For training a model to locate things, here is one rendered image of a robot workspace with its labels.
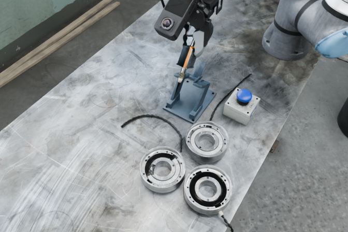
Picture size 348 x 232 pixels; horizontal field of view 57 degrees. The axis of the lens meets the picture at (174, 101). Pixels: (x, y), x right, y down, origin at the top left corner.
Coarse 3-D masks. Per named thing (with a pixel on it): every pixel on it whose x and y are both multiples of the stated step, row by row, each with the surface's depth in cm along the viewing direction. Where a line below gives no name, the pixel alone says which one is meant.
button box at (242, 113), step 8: (232, 96) 85; (232, 104) 83; (240, 104) 83; (248, 104) 83; (256, 104) 84; (224, 112) 86; (232, 112) 84; (240, 112) 82; (248, 112) 82; (240, 120) 84; (248, 120) 83
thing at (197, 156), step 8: (192, 128) 80; (216, 128) 80; (224, 128) 79; (200, 136) 79; (208, 136) 80; (216, 136) 79; (224, 136) 79; (216, 144) 77; (224, 144) 77; (192, 152) 75; (224, 152) 76; (200, 160) 76; (208, 160) 75; (216, 160) 76
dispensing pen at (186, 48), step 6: (192, 36) 72; (192, 42) 72; (186, 48) 71; (192, 48) 72; (180, 54) 72; (186, 54) 71; (180, 60) 72; (180, 72) 75; (180, 78) 75; (174, 96) 77
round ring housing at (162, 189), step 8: (152, 152) 76; (160, 152) 76; (168, 152) 76; (176, 152) 75; (144, 160) 74; (160, 160) 74; (168, 160) 74; (184, 160) 73; (144, 168) 73; (168, 168) 76; (184, 168) 72; (144, 176) 72; (160, 176) 72; (168, 176) 72; (184, 176) 72; (144, 184) 72; (152, 184) 69; (168, 184) 71; (176, 184) 70; (160, 192) 71
